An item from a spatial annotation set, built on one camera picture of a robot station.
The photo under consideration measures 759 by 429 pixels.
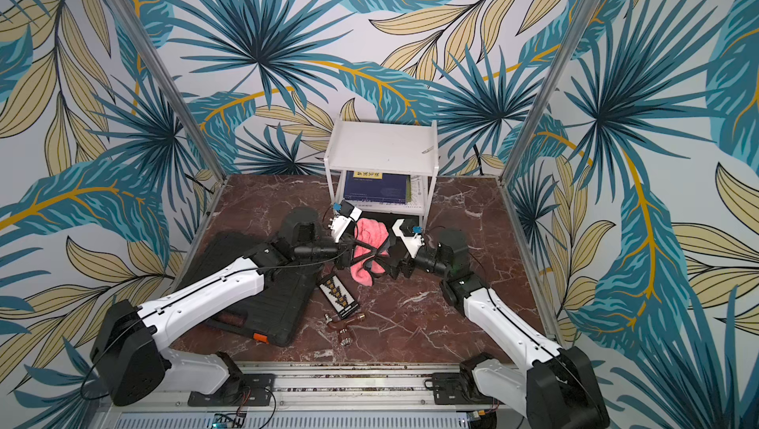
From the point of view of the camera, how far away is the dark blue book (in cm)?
90

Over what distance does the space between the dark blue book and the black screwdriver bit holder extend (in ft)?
0.89

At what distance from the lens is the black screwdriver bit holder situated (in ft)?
2.86
